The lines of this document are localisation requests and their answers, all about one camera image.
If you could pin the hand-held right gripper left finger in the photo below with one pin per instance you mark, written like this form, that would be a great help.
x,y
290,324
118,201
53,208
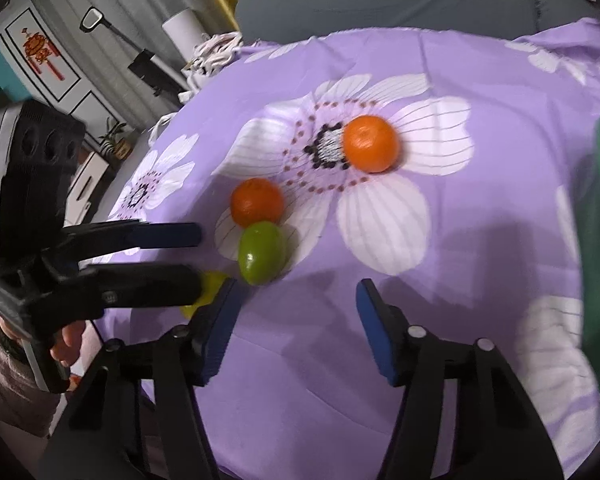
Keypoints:
x,y
215,340

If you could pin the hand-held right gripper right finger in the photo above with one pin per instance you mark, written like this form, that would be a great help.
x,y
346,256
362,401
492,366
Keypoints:
x,y
380,335

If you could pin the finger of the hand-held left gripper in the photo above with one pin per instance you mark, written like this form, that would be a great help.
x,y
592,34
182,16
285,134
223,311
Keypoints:
x,y
170,235
155,287

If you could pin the yellow fruit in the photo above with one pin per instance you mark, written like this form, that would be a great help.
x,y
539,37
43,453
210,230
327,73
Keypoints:
x,y
214,285

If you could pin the green fruit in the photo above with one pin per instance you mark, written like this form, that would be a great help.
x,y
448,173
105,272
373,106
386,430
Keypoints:
x,y
261,252

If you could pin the large orange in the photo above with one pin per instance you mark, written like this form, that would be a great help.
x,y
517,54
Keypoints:
x,y
370,142

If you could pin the person's left hand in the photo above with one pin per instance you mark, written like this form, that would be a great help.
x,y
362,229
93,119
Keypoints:
x,y
67,342

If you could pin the potted plant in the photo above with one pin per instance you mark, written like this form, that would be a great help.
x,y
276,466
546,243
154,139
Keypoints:
x,y
112,137

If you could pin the white cabinet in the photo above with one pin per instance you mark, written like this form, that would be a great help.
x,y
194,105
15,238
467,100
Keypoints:
x,y
87,95

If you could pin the red knot decoration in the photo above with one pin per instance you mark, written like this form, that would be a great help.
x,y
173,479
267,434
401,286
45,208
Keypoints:
x,y
40,52

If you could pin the purple floral cloth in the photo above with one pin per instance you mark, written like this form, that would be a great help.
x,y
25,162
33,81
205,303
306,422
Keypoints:
x,y
480,210

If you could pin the black phone stand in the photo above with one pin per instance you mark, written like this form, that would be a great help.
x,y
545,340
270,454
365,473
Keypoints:
x,y
147,67

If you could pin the white fringed cloth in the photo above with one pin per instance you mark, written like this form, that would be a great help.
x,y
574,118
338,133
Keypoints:
x,y
215,55

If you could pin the white roll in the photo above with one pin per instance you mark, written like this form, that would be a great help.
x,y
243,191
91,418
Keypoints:
x,y
182,30

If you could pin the grey sofa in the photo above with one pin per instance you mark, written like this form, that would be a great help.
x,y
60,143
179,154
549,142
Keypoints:
x,y
380,0

